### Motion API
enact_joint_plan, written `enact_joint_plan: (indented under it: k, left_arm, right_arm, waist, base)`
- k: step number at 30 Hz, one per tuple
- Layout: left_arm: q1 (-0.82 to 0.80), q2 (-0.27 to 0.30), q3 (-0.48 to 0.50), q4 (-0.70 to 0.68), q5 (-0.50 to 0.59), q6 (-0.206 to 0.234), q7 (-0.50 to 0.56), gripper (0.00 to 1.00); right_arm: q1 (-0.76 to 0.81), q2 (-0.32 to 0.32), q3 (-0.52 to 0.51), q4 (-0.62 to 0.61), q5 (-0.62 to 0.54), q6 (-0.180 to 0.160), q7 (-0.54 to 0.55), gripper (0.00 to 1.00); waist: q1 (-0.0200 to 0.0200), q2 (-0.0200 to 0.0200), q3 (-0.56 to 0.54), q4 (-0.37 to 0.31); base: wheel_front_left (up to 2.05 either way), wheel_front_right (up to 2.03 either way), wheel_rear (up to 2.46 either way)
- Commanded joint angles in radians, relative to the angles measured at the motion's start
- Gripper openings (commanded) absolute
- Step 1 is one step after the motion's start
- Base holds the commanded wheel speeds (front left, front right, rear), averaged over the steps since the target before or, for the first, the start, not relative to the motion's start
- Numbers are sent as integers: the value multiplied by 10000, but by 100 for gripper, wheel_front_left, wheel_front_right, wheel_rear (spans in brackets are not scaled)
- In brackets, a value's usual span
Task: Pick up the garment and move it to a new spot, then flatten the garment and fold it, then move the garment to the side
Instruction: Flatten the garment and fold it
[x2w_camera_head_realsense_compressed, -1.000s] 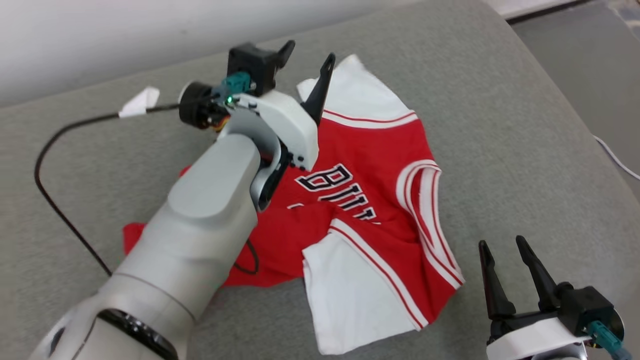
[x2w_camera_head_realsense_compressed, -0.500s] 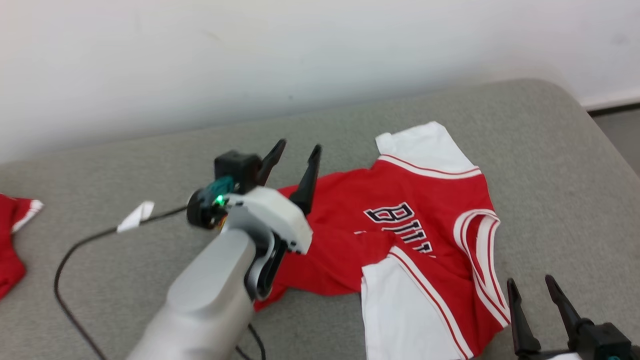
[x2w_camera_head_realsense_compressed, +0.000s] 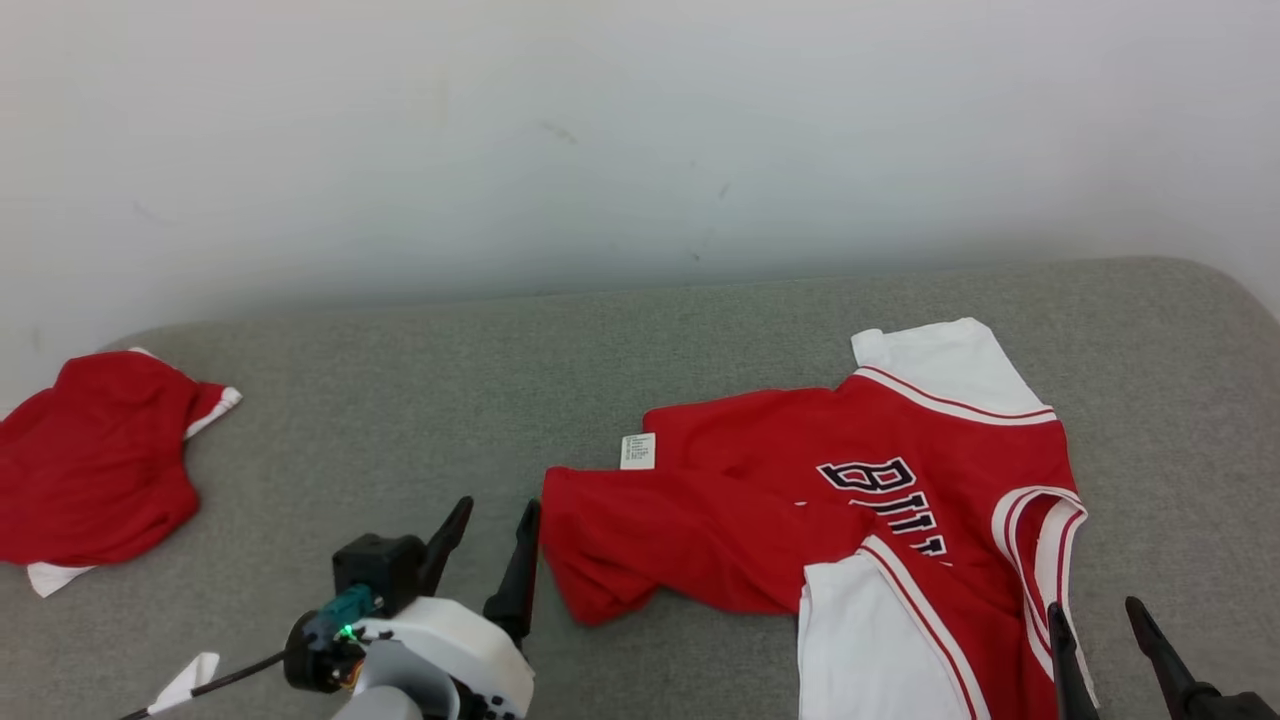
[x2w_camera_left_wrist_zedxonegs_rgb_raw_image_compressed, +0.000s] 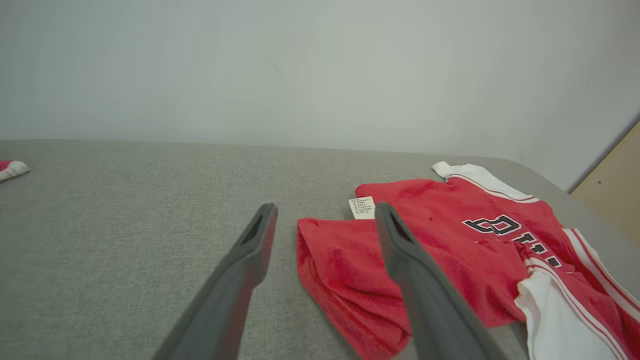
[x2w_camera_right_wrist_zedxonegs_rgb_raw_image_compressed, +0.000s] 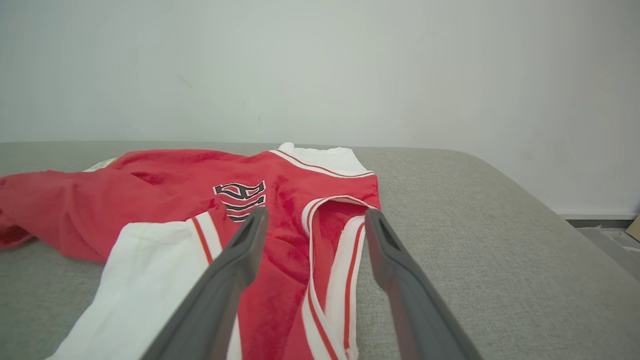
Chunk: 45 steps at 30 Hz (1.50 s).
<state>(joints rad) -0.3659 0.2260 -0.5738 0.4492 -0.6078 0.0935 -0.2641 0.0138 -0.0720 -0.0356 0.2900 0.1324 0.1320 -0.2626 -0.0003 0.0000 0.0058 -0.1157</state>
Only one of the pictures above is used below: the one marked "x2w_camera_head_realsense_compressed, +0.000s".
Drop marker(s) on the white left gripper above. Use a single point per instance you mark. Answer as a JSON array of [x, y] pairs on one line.
[[450, 650]]

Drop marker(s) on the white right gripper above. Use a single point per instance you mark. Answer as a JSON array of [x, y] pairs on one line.
[[1235, 705]]

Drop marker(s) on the red Bulls basketball jersey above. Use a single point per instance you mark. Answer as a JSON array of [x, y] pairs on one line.
[[750, 520]]

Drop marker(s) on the red shorts with white stripe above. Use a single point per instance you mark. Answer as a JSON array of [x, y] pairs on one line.
[[90, 460]]

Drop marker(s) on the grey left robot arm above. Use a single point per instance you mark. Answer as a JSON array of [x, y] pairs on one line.
[[375, 706]]

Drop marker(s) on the grey fabric sofa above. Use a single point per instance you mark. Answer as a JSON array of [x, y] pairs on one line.
[[400, 400]]

